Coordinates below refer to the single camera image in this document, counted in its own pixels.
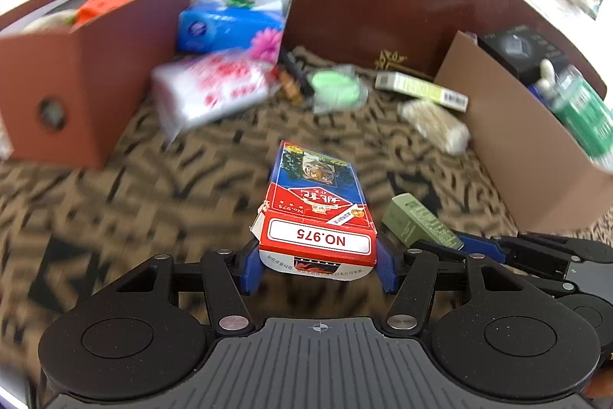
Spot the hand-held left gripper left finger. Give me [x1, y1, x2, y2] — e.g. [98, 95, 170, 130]
[115, 241, 262, 338]

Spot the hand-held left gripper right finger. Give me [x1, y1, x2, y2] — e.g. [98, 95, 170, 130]
[376, 237, 499, 338]

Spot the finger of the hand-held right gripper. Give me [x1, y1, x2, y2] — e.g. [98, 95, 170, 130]
[457, 232, 575, 280]
[411, 240, 467, 263]

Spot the small olive green box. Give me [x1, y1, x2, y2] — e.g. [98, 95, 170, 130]
[382, 193, 465, 249]

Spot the red playing card box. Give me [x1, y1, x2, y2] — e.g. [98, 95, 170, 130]
[250, 141, 379, 283]

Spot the brown shoe box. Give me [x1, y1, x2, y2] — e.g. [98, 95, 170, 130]
[0, 0, 196, 170]

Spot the tan cardboard box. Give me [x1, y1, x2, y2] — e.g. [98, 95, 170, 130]
[433, 30, 613, 232]

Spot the pack of cotton swabs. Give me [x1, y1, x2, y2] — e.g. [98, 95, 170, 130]
[397, 99, 471, 156]

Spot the pale green barcode box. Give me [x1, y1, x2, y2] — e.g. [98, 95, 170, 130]
[375, 71, 469, 112]

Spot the green packet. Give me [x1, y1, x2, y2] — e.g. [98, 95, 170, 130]
[551, 74, 613, 170]

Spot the small white bottle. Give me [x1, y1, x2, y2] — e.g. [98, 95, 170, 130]
[535, 59, 559, 103]

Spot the green item in clear bag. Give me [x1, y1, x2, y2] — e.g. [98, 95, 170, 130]
[306, 65, 369, 113]

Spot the small dark brown bottle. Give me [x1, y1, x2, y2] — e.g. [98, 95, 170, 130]
[278, 49, 314, 104]

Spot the black product box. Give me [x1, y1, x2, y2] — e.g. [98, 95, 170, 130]
[476, 25, 568, 86]

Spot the blue tissue pack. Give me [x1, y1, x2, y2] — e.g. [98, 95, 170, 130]
[177, 2, 288, 60]

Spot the clear bag of grains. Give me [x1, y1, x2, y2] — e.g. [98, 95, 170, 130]
[21, 10, 77, 33]

